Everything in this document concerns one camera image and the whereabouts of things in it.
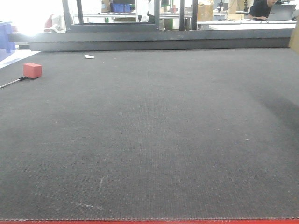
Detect tall brown cardboard box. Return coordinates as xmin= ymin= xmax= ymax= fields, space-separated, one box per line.
xmin=289 ymin=18 xmax=299 ymax=54

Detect dark conveyor belt mat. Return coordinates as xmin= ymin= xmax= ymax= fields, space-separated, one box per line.
xmin=0 ymin=49 xmax=299 ymax=220

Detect blue storage crates on shelf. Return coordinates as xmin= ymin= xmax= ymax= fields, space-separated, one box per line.
xmin=111 ymin=3 xmax=131 ymax=13

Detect background cardboard box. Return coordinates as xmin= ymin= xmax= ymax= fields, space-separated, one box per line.
xmin=197 ymin=3 xmax=213 ymax=21

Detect red foam block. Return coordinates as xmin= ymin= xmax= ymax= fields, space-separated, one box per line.
xmin=23 ymin=63 xmax=42 ymax=79

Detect white work table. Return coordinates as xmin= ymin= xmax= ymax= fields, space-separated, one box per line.
xmin=197 ymin=19 xmax=297 ymax=30

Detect thin metal rod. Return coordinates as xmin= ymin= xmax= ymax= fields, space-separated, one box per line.
xmin=0 ymin=77 xmax=26 ymax=89

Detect seated person in black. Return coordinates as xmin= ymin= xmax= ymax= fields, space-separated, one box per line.
xmin=247 ymin=0 xmax=283 ymax=20

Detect grey laptop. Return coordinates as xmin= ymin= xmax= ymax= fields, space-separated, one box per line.
xmin=267 ymin=4 xmax=296 ymax=21

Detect black metal frame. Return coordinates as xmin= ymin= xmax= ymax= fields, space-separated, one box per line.
xmin=7 ymin=0 xmax=295 ymax=52

